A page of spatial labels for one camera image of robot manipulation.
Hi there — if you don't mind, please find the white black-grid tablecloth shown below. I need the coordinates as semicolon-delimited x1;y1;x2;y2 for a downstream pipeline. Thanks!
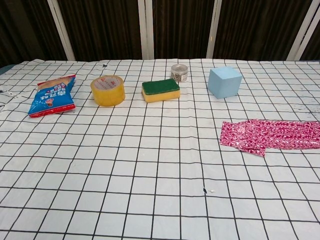
0;57;320;240

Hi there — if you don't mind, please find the dark brown pleated curtain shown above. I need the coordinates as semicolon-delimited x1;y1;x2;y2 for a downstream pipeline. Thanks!
0;0;320;68

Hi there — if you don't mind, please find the white partition frame post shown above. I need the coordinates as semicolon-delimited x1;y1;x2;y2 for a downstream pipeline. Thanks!
285;0;320;61
137;0;154;60
46;0;76;61
206;0;224;59

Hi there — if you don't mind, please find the red patterned candy strip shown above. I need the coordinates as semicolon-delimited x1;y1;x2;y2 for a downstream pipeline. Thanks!
246;119;320;151

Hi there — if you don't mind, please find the clear round jar of clips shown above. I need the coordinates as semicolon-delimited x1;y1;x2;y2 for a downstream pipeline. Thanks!
170;64;189;83

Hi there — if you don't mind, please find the yellow packing tape roll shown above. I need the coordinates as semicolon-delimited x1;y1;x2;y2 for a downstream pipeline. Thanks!
90;74;126;108

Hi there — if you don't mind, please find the yellow green scouring sponge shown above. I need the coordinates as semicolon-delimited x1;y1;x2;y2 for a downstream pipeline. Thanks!
141;78;181;104

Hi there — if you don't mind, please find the light blue foam cube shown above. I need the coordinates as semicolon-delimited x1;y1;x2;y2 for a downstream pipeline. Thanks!
207;66;242;99

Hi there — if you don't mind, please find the blue red snack bag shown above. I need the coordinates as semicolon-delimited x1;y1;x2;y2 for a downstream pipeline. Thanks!
27;73;77;118

